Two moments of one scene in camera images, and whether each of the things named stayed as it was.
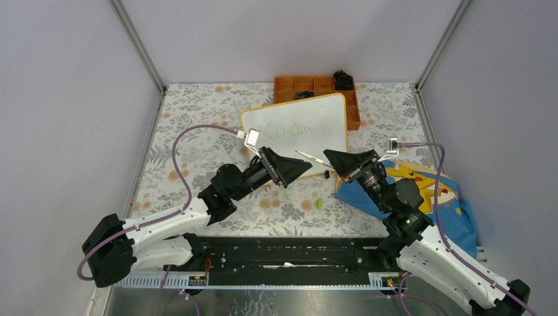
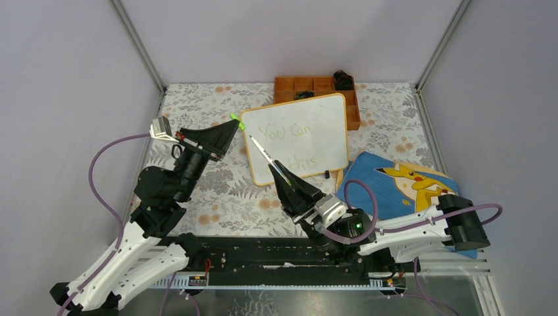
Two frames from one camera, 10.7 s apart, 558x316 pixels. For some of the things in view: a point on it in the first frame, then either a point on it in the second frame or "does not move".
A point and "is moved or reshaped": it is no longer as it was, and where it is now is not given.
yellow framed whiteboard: [309, 126] does not move
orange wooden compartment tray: [285, 88] does not move
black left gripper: [283, 170] to [215, 140]
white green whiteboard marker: [316, 159] is moved or reshaped
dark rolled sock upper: [343, 81] does not move
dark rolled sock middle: [303, 95] does not move
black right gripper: [345, 162] to [295, 201]
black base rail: [264, 262] does not move
